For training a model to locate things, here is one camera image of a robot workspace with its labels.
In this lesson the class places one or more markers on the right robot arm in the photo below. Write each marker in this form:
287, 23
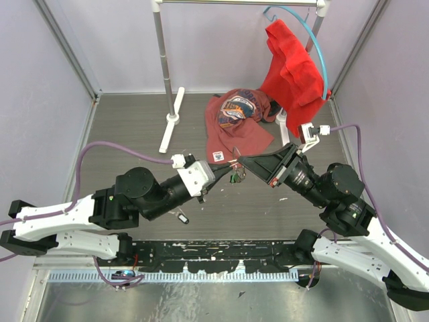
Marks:
392, 264

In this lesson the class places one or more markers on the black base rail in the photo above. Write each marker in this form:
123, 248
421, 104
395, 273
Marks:
265, 256

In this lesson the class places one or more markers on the key with black tag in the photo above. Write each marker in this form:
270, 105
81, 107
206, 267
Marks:
179, 214

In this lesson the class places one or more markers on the bright red shirt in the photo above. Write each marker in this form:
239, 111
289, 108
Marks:
293, 80

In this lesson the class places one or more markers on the blue clothes hanger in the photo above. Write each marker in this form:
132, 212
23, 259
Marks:
311, 43

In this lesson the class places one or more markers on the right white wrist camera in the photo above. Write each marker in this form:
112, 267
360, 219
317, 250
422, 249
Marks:
310, 135

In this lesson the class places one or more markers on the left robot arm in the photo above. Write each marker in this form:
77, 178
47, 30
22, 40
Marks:
95, 224

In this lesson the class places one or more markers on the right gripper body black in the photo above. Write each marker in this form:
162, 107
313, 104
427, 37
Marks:
281, 166

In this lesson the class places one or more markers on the faded red t-shirt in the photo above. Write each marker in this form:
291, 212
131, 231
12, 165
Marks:
233, 119

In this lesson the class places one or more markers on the key with green tag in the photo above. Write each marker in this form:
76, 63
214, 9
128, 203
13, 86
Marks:
238, 176

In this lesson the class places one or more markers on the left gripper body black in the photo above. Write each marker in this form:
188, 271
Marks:
202, 197

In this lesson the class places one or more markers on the white cable duct strip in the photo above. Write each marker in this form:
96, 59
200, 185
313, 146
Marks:
158, 277

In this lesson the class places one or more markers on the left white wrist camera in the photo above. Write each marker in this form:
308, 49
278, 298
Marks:
195, 174

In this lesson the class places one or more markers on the large metal keyring with clips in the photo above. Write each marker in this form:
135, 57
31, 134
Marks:
235, 165

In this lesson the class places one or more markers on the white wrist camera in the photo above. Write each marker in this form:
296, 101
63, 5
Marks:
310, 135
195, 174

